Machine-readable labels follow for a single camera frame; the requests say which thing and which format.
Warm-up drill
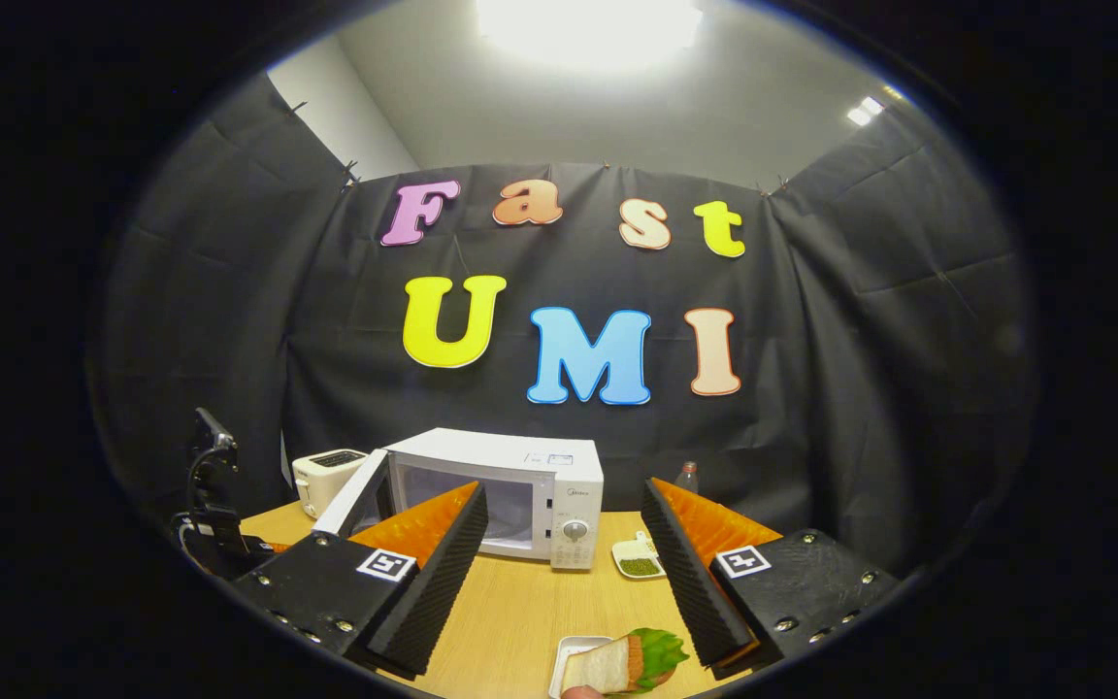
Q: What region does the white microwave oven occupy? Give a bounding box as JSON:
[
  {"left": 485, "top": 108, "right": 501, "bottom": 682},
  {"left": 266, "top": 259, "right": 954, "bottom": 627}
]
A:
[{"left": 312, "top": 427, "right": 606, "bottom": 571}]

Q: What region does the small white rectangular tray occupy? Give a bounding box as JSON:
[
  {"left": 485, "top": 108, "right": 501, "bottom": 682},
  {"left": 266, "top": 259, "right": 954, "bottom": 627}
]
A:
[{"left": 547, "top": 635, "right": 615, "bottom": 699}]

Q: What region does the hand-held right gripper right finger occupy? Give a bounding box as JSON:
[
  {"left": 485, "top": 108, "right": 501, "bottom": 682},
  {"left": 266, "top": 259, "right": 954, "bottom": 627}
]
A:
[{"left": 641, "top": 477, "right": 904, "bottom": 679}]

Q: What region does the white toaster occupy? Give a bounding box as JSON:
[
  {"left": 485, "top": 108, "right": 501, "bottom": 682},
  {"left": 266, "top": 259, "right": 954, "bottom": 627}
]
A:
[{"left": 291, "top": 449, "right": 369, "bottom": 520}]

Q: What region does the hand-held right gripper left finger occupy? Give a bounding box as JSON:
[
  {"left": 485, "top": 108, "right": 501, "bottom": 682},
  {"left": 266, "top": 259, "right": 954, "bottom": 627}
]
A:
[{"left": 232, "top": 482, "right": 489, "bottom": 681}]

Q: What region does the lettuce toast sandwich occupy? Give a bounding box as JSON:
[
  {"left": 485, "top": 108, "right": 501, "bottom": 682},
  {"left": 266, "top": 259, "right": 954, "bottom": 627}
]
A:
[{"left": 559, "top": 627, "right": 691, "bottom": 696}]

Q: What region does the large ceiling light panel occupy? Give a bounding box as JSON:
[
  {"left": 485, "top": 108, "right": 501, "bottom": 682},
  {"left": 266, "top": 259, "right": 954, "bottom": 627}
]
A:
[{"left": 477, "top": 0, "right": 706, "bottom": 74}]

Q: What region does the white divided dish of beans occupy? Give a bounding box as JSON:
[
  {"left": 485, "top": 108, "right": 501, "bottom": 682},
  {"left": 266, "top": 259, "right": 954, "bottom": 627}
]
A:
[{"left": 611, "top": 532, "right": 669, "bottom": 582}]

